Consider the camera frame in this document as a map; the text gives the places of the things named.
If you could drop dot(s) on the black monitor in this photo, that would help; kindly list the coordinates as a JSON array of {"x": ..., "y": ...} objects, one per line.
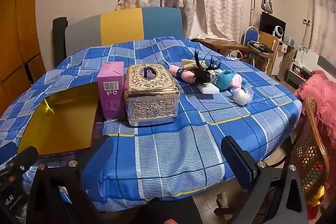
[{"x": 270, "y": 22}]

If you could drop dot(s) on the white plastic bag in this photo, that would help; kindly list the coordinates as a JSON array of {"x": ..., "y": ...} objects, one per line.
[{"x": 240, "y": 96}]

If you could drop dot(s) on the wooden desk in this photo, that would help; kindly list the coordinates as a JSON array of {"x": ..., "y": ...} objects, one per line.
[{"x": 220, "y": 44}]

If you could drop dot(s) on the printed side curtain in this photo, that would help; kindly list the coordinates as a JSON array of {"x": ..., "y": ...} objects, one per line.
[{"x": 324, "y": 16}]

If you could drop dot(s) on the dark grey wall panel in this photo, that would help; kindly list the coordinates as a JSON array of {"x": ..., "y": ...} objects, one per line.
[{"x": 326, "y": 62}]

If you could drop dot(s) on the pink blanket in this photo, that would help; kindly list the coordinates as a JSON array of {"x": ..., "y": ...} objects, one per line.
[{"x": 321, "y": 92}]

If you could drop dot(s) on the wooden wardrobe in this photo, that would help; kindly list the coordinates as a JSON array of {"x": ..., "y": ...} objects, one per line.
[{"x": 15, "y": 29}]

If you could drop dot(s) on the wicker chair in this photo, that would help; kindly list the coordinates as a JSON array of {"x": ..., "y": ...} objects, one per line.
[{"x": 312, "y": 150}]

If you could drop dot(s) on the black wig with beads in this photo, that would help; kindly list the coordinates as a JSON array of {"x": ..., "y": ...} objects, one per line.
[{"x": 202, "y": 74}]

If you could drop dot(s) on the black padded post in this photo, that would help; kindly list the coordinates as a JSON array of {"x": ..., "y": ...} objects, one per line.
[{"x": 59, "y": 40}]

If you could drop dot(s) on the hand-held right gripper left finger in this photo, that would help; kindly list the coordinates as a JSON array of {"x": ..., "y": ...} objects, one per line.
[{"x": 97, "y": 161}]

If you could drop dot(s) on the beige fabric bow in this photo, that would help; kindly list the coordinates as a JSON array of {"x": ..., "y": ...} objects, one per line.
[{"x": 187, "y": 64}]

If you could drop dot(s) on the ornate gold tissue box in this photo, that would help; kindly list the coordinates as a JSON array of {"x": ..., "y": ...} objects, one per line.
[{"x": 151, "y": 100}]

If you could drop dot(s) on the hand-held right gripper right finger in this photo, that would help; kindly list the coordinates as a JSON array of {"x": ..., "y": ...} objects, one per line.
[{"x": 240, "y": 163}]

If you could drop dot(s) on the grey yellow blue sofa back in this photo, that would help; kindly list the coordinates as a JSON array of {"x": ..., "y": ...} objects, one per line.
[{"x": 120, "y": 27}]

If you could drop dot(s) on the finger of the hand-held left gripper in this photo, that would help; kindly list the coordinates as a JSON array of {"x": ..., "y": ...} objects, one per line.
[
  {"x": 25, "y": 157},
  {"x": 6, "y": 149}
]

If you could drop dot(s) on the white round fan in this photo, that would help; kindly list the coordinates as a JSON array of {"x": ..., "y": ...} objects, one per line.
[{"x": 278, "y": 32}]

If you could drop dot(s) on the white sponge block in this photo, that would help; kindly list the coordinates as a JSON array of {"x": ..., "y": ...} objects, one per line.
[{"x": 207, "y": 89}]

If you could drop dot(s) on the blue plaid tablecloth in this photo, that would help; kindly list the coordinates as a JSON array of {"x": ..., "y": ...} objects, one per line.
[{"x": 170, "y": 155}]

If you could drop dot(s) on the blue metal chair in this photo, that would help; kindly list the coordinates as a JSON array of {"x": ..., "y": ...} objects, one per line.
[{"x": 252, "y": 33}]

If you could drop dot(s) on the gold metal tray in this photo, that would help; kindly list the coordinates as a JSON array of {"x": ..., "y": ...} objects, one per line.
[{"x": 65, "y": 121}]

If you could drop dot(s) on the blue plush toy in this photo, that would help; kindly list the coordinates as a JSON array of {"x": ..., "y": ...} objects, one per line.
[{"x": 223, "y": 81}]

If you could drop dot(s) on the purple cardboard box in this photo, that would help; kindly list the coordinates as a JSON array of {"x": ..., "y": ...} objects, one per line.
[{"x": 111, "y": 87}]

